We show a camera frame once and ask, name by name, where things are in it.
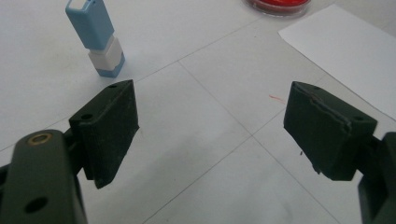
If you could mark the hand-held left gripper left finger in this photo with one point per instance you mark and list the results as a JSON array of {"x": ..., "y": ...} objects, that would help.
[{"x": 106, "y": 130}]

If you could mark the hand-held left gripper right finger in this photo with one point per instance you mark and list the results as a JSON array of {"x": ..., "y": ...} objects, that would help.
[{"x": 327, "y": 133}]

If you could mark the white paper sheet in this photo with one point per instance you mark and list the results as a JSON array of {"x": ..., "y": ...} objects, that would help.
[{"x": 348, "y": 53}]

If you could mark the red round dish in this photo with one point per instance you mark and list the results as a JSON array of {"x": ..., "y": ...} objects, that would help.
[{"x": 280, "y": 4}]

